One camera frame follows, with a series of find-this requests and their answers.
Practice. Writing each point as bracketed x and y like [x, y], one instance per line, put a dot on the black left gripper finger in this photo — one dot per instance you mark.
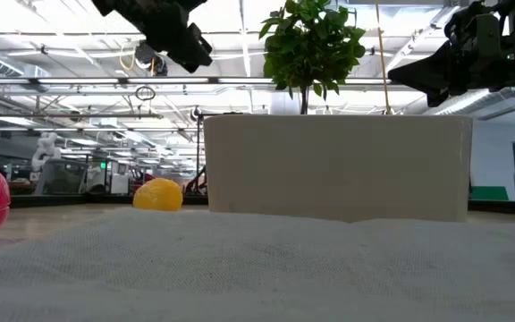
[200, 44]
[186, 60]

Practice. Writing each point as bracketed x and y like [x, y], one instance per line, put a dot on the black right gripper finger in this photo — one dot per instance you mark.
[438, 98]
[427, 73]

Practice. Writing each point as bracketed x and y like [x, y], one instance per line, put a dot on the yellow lemon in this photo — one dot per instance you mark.
[158, 195]

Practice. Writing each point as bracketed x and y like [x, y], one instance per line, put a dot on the white plastic tupperware container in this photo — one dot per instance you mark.
[338, 167]

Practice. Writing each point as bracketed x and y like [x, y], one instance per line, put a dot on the black hanging device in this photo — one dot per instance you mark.
[150, 60]

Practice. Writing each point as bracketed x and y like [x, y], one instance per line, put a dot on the green panel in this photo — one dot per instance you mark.
[489, 193]

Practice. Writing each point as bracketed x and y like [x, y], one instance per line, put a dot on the green leafy plant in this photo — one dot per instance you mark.
[311, 44]

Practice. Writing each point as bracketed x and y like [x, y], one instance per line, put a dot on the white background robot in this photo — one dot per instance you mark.
[45, 149]

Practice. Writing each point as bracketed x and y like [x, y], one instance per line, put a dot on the grey cloth mat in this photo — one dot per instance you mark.
[257, 268]

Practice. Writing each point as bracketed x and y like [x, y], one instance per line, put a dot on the grey machine enclosure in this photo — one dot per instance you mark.
[63, 176]

